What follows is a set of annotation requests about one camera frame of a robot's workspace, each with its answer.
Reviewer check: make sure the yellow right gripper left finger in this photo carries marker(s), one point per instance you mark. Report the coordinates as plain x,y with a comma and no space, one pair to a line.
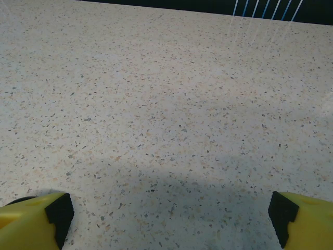
23,226

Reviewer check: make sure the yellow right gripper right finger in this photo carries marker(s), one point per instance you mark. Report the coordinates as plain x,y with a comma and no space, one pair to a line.
309,224

